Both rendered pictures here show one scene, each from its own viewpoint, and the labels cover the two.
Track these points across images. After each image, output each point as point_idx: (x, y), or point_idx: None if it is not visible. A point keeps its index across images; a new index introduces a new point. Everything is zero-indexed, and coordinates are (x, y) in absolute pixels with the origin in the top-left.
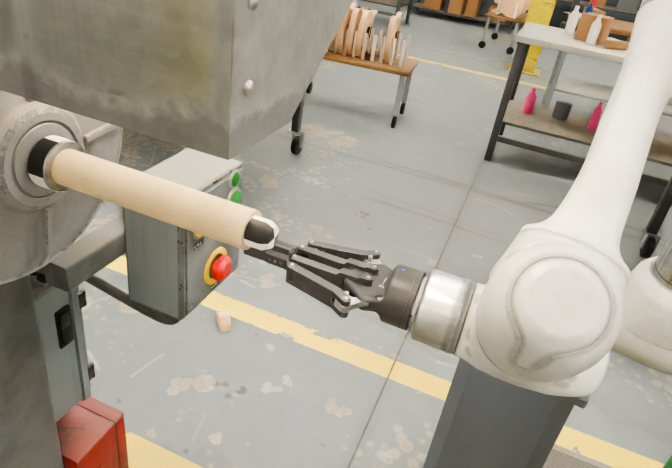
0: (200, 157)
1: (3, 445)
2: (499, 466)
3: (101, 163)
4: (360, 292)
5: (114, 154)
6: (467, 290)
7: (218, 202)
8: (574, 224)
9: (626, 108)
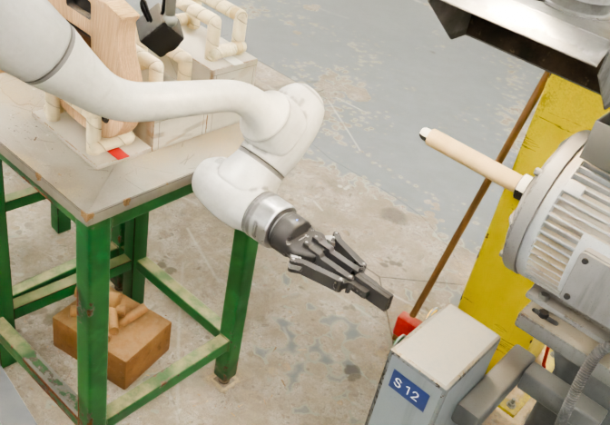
0: (435, 362)
1: None
2: None
3: (502, 165)
4: (323, 235)
5: (506, 238)
6: (269, 193)
7: (447, 135)
8: (276, 97)
9: (172, 86)
